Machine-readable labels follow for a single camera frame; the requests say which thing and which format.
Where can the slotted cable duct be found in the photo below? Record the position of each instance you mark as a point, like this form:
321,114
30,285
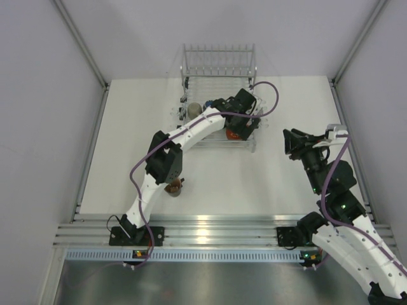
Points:
186,255

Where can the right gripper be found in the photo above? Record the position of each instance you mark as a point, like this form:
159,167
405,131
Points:
291,139

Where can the metal wire dish rack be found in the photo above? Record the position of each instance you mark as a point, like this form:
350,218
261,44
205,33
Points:
213,71

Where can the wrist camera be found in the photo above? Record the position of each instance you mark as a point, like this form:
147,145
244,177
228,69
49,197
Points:
335,131
259,104

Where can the black and red mug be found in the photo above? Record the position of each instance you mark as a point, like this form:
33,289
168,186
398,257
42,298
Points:
232,136

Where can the aluminium rail base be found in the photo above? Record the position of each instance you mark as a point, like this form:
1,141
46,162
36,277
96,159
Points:
181,231

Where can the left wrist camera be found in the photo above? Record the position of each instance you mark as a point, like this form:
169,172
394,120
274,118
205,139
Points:
259,104

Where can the olive grey mug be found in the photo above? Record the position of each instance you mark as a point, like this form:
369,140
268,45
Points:
194,109

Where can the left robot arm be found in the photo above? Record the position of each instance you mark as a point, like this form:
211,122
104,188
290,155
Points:
164,161

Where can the brown mug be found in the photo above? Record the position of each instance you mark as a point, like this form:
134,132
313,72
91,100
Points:
175,187

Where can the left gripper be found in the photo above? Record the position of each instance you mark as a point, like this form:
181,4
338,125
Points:
243,129

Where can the aluminium frame post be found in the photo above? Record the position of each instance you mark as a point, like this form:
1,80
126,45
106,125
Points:
80,42
367,26

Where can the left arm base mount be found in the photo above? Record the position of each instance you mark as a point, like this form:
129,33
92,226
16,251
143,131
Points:
139,238

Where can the right aluminium frame post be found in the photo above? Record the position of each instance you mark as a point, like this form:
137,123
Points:
367,26

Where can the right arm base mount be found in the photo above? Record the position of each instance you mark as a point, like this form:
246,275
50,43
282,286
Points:
291,238

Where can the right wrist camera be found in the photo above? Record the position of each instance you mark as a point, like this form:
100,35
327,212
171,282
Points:
335,131

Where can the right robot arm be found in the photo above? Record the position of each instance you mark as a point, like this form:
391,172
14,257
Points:
341,227

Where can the left aluminium frame post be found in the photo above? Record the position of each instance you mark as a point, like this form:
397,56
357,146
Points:
80,42

